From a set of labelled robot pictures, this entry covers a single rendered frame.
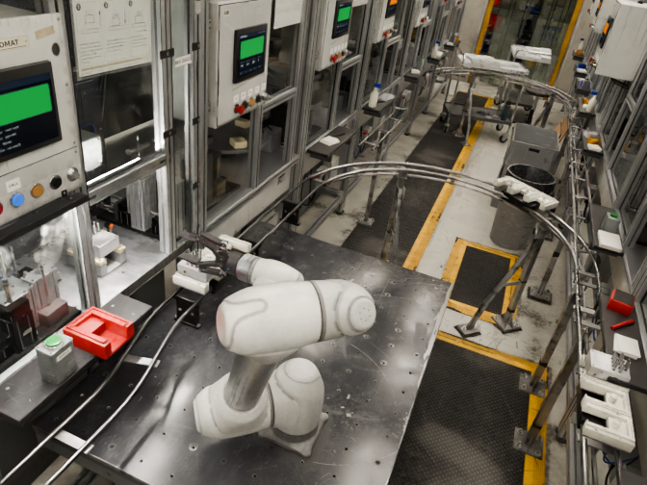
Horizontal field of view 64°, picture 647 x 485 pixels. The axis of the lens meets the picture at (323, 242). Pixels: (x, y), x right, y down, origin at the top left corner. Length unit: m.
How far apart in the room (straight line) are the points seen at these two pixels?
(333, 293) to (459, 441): 1.86
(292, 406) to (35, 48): 1.14
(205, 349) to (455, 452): 1.36
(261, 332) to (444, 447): 1.87
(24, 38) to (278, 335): 0.88
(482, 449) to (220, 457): 1.49
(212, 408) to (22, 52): 1.01
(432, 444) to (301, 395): 1.28
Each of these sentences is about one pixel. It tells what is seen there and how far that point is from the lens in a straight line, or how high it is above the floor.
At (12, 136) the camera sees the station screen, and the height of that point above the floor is 1.59.
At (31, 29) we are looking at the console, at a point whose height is 1.80.
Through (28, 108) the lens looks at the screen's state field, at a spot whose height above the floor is 1.64.
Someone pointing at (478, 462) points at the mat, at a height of 0.01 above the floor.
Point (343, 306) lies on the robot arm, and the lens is 1.04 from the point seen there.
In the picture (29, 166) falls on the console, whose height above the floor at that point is 1.49.
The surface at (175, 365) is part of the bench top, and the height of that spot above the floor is 0.68.
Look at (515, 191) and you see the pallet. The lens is 3.33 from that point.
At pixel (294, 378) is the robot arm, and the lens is 1.58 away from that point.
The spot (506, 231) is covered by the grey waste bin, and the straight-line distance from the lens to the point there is 4.44.
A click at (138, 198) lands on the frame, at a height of 1.07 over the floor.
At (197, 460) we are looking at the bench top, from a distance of 1.74.
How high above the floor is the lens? 2.10
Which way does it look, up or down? 32 degrees down
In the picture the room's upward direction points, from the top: 9 degrees clockwise
